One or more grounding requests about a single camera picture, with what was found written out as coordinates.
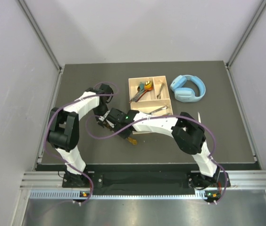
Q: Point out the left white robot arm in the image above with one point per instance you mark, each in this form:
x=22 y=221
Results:
x=63 y=130

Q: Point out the gold butter knife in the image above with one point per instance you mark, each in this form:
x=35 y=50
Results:
x=133 y=141

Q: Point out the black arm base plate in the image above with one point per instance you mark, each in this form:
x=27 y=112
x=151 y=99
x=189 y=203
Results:
x=125 y=180

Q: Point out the light blue headphones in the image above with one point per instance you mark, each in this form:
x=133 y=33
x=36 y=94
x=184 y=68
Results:
x=185 y=94

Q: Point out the slotted cable duct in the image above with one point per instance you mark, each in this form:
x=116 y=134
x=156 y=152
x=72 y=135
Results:
x=81 y=195

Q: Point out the right aluminium frame post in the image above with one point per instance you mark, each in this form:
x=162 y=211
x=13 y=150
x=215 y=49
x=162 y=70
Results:
x=251 y=25

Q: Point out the cream divided utensil box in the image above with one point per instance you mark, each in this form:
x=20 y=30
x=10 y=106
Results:
x=147 y=99

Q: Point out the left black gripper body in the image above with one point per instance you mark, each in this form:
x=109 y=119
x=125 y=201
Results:
x=100 y=110

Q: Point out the orange silicone spoon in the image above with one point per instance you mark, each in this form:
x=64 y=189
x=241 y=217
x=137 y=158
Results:
x=142 y=94

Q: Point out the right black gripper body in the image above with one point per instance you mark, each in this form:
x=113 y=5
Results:
x=115 y=128

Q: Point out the aluminium front rail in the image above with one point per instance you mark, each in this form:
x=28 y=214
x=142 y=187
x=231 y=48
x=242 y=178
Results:
x=239 y=179

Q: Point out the silver fork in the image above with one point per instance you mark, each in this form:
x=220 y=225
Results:
x=160 y=90

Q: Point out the left aluminium frame post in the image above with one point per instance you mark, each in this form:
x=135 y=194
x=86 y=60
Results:
x=32 y=21

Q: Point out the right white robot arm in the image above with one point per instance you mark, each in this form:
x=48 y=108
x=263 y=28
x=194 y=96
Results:
x=188 y=134

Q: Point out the aluminium frame post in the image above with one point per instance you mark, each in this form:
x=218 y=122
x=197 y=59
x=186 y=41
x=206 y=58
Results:
x=251 y=25
x=32 y=21

